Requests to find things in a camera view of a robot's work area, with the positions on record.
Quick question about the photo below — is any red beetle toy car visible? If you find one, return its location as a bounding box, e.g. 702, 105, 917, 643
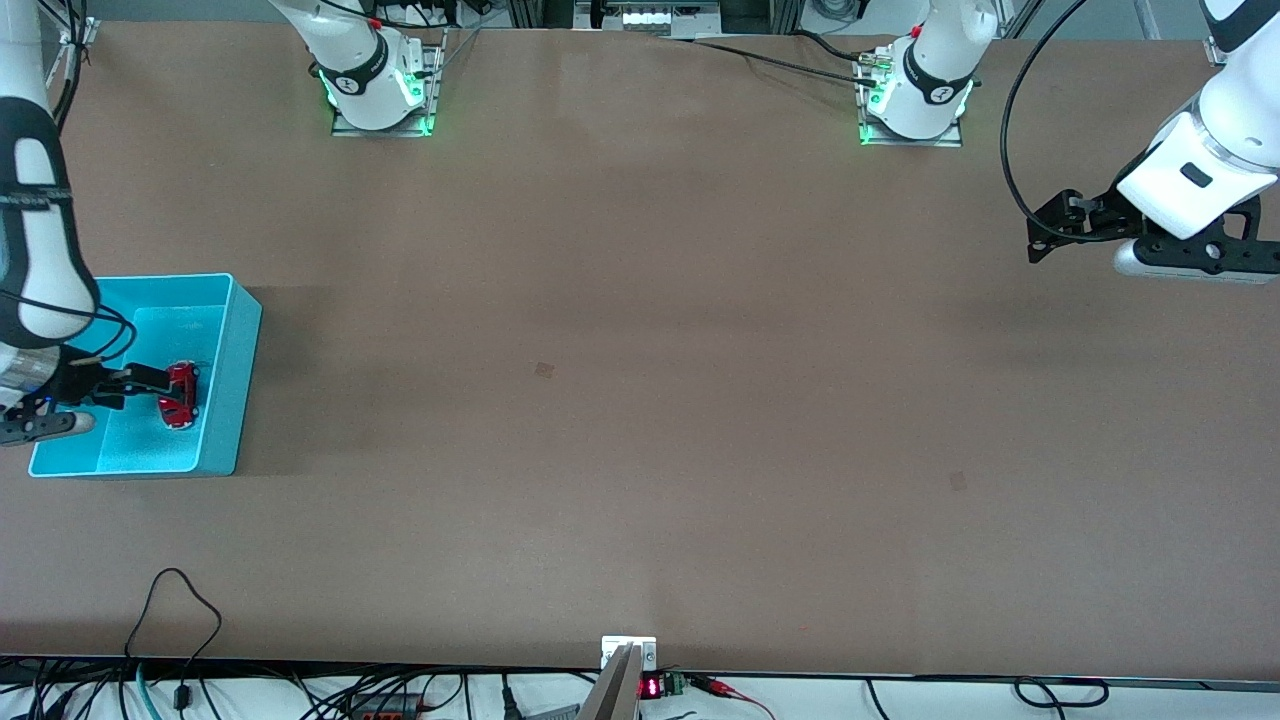
158, 360, 201, 431

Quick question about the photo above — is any blue plastic box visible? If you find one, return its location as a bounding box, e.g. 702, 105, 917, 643
28, 272, 264, 479

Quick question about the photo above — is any lit electronics unit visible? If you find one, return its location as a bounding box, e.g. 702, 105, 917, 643
575, 0, 721, 31

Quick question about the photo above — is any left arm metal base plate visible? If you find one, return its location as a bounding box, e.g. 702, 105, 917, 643
855, 45, 964, 149

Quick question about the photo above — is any short black tabletop cable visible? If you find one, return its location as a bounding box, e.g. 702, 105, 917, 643
795, 30, 871, 63

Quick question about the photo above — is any thin black looped cable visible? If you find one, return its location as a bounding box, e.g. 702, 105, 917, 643
123, 567, 224, 713

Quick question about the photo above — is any long black tabletop cable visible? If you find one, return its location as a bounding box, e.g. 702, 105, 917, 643
655, 35, 883, 89

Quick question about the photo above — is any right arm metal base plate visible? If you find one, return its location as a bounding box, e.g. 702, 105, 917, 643
330, 28, 446, 138

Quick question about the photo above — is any black coiled cable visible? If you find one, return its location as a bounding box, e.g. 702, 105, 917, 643
1013, 677, 1111, 709

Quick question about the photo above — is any white table edge bracket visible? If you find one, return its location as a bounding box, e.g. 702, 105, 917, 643
601, 636, 658, 671

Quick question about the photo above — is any grey metal post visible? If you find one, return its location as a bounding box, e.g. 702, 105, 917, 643
578, 643, 643, 720

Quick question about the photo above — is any red clip lead wire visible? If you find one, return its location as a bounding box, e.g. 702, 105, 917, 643
690, 676, 776, 720

